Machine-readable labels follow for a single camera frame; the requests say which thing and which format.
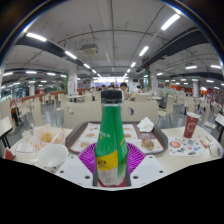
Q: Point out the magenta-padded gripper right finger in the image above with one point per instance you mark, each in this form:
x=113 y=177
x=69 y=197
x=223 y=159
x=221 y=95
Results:
x=146 y=170

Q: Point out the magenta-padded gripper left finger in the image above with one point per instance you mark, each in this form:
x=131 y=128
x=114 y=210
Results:
x=75 y=170

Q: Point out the green plastic drink bottle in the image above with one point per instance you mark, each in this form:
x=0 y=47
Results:
x=111 y=140

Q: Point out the white polka-dot mug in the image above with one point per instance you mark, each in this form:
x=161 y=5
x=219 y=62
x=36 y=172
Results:
x=52 y=156

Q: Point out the flat round red coaster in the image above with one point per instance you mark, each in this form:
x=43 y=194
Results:
x=123 y=183

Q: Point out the dark food tray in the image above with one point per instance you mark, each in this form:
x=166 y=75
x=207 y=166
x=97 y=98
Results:
x=71 y=136

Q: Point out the plastic bag with food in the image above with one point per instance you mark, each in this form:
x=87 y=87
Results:
x=48 y=136

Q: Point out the colourful sticker leaflet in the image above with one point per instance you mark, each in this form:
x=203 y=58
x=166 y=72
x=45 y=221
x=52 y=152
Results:
x=185 y=146

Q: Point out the white crumpled napkin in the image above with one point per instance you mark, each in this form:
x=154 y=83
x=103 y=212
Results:
x=145 y=125

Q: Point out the beige canteen chairs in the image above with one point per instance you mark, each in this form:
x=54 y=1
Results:
x=80 y=113

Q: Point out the small red packet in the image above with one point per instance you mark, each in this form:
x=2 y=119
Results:
x=204 y=144

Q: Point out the red paper cup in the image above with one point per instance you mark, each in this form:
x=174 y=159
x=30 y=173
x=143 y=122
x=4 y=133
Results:
x=191 y=125

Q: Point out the person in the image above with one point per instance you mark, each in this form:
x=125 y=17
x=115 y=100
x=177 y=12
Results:
x=139 y=89
x=125 y=91

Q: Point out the beige table with black leg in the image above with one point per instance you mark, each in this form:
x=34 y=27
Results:
x=220 y=120

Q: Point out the ceiling air conditioner unit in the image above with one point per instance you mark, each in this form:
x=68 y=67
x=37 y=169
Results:
x=89 y=49

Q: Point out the ceiling lights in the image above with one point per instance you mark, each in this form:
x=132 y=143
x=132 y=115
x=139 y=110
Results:
x=36 y=37

